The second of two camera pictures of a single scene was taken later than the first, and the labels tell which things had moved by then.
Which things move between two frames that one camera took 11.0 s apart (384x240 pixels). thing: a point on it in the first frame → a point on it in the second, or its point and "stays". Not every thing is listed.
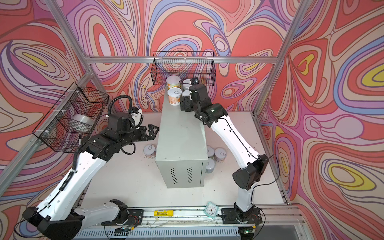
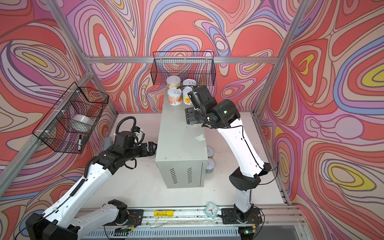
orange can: [185, 93] stays
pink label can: [174, 94] stays
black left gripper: [145, 137] → [146, 153]
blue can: [210, 167] stays
